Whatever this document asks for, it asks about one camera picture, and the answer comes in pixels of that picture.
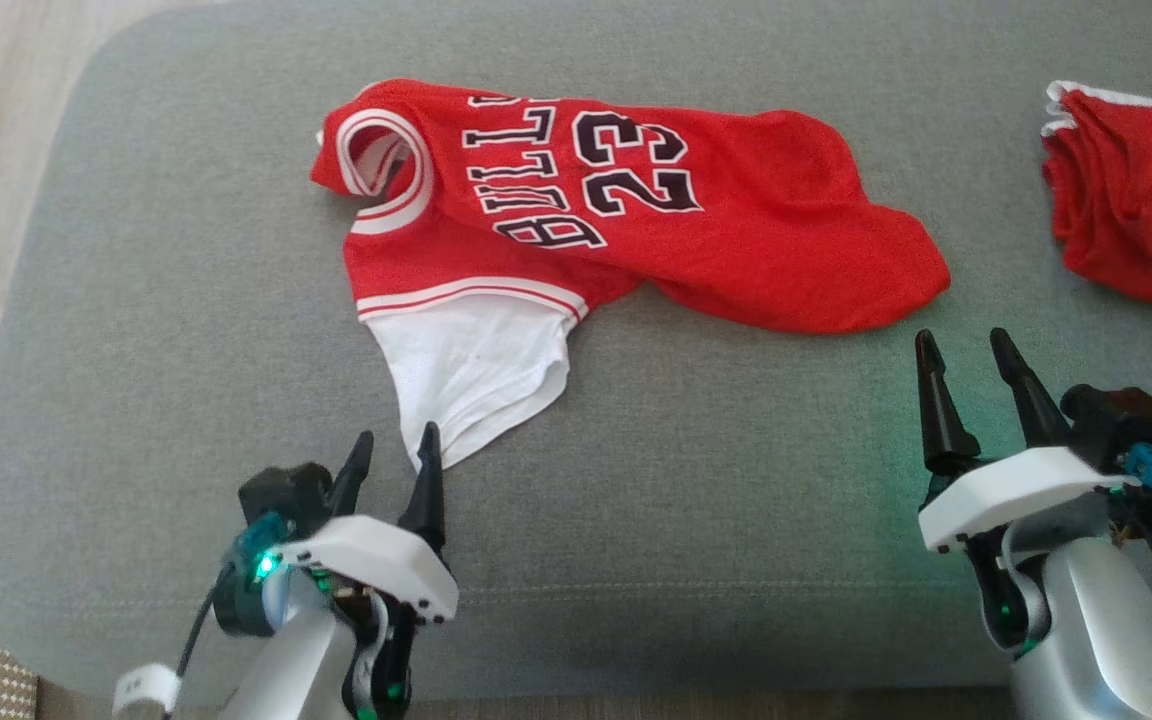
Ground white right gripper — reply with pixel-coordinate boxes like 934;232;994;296
914;328;1142;554

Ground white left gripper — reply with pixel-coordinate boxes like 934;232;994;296
271;422;460;626

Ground red shorts white trim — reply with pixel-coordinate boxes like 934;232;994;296
1041;80;1152;319

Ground red basketball jersey white sleeves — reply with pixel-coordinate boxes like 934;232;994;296
311;78;952;471

